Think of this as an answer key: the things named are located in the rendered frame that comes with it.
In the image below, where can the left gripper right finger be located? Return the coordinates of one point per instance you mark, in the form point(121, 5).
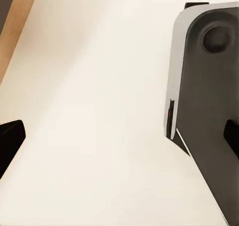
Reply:
point(231, 135)

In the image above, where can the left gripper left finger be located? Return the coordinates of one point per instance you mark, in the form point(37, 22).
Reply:
point(12, 135)

